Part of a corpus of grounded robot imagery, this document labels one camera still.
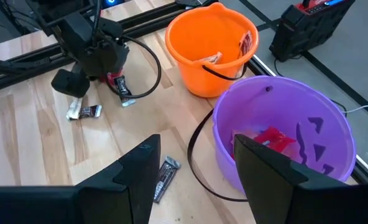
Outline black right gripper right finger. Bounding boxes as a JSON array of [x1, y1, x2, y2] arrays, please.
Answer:
[[233, 134, 349, 224]]

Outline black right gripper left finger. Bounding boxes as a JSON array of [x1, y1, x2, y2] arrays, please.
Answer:
[[75, 134, 162, 224]]

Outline brown Hershey's chocolate bar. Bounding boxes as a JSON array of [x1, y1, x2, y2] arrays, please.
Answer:
[[153, 155, 182, 205], [113, 75, 137, 108], [77, 104, 103, 120]]

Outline red clear-wrapped candy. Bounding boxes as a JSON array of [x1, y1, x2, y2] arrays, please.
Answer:
[[252, 125, 297, 154]]

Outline white red candy packet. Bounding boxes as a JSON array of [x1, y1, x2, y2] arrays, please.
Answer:
[[198, 51, 224, 65]]

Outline silver white candy wrapper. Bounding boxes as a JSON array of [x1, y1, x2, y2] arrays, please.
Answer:
[[65, 97, 83, 122]]

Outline purple plastic bucket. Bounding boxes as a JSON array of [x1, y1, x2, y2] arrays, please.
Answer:
[[186, 75, 357, 203]]

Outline orange plastic bucket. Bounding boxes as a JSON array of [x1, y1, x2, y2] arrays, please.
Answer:
[[164, 2, 260, 99]]

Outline black red equipment case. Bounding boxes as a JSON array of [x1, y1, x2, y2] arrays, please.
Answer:
[[269, 0, 356, 62]]

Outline white floor cable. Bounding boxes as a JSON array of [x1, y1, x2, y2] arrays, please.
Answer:
[[341, 103, 368, 114]]

